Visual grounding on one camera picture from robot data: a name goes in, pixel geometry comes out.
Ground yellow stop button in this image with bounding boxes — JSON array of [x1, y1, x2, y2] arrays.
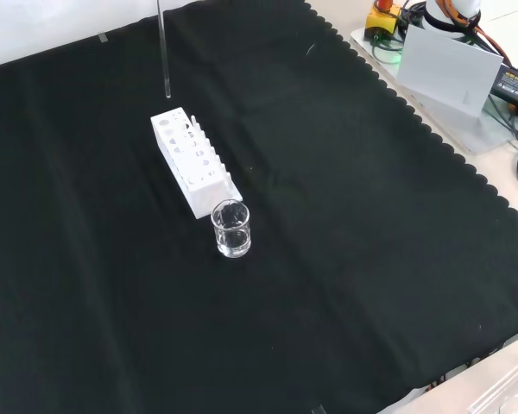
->
[[365, 0, 403, 36]]

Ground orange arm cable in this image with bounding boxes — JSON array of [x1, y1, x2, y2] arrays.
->
[[435, 0, 511, 60]]

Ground grey metal base plate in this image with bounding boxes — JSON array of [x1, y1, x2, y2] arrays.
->
[[349, 24, 518, 154]]

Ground black bench cloth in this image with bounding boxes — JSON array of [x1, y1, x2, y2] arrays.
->
[[0, 0, 518, 414]]

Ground white test tube rack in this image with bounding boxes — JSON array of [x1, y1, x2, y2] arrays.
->
[[149, 106, 244, 221]]

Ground small clear glass beaker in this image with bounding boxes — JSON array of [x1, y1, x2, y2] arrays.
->
[[210, 198, 253, 260]]

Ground clear glass rod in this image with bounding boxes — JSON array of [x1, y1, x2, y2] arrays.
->
[[155, 0, 174, 100]]

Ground black power adapter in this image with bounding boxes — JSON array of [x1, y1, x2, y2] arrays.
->
[[489, 66, 518, 110]]

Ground pale white board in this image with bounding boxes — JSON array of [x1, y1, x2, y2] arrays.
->
[[395, 25, 504, 119]]

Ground pale metal frame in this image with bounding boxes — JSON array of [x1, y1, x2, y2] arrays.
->
[[376, 330, 518, 414]]

